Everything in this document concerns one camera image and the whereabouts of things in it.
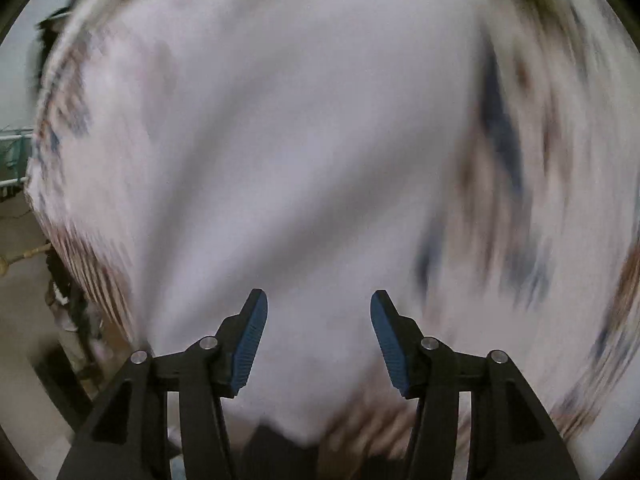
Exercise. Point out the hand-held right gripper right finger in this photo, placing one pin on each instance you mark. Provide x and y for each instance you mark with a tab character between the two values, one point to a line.
391	347

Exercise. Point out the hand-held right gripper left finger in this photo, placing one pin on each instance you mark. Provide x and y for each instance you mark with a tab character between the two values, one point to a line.
248	347

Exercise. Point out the white patterned cloth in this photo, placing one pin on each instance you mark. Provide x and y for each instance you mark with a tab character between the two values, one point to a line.
300	160

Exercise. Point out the dark cluttered stand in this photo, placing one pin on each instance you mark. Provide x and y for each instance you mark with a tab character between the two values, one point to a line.
75	325

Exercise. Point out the white metal rack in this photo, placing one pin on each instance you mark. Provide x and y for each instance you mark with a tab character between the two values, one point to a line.
12	160

